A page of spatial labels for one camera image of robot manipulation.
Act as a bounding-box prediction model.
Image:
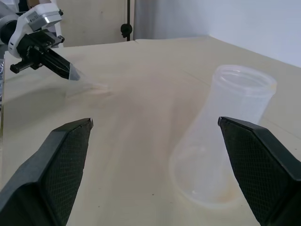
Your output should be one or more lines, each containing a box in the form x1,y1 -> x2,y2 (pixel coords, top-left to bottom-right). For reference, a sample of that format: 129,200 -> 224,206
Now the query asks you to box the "clear plastic conical flask bottle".
169,64 -> 278,210

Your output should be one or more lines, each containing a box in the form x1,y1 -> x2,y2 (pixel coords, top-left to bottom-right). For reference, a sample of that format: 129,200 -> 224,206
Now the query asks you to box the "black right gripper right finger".
217,116 -> 301,226

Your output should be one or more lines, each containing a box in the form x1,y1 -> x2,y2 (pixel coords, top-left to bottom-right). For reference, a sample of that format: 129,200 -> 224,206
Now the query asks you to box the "brown wooden panel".
26,0 -> 130,48

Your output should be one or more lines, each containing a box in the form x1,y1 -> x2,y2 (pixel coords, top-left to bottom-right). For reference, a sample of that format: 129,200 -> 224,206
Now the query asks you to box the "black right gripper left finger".
0,117 -> 95,226

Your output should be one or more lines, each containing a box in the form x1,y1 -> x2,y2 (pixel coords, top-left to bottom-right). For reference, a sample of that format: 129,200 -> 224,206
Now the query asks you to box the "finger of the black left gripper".
41,53 -> 78,82
48,48 -> 81,81

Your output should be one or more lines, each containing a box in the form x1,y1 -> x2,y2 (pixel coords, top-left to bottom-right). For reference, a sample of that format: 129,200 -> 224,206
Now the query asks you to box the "black stand pole with knob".
120,0 -> 133,41

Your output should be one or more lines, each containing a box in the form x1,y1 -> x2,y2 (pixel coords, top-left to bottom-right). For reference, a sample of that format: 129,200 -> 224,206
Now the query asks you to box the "dark patterned object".
0,58 -> 5,113

